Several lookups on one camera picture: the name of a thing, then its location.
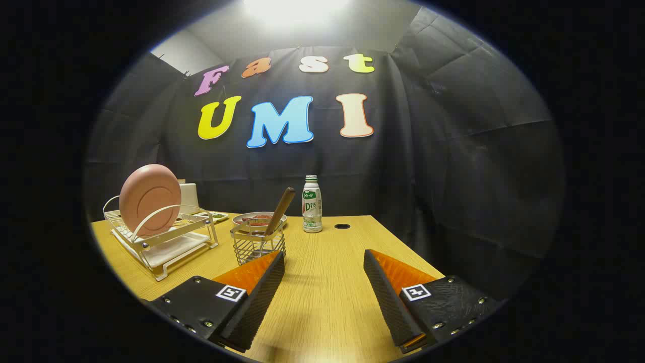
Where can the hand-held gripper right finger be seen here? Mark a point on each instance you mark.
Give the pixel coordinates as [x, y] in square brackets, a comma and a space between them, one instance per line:
[385, 302]

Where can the pink plate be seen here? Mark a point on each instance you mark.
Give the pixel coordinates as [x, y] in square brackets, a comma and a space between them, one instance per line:
[151, 199]

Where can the grey plate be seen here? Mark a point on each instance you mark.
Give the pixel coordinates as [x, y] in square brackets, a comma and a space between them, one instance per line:
[239, 218]

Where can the bright ceiling light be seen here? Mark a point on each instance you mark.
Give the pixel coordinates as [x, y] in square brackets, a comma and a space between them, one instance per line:
[295, 10]

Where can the red meat piece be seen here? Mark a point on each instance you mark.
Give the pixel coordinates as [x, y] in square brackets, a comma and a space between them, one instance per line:
[258, 220]

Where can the white toaster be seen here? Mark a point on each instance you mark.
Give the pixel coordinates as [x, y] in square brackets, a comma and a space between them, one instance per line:
[189, 196]

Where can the white divided dish with beans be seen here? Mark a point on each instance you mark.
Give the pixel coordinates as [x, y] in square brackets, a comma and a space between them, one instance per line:
[216, 217]

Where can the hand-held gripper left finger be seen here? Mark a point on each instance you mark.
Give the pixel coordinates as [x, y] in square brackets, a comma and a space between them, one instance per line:
[257, 307]

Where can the white bottle with green label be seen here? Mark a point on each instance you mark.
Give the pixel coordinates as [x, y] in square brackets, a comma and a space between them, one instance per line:
[312, 212]

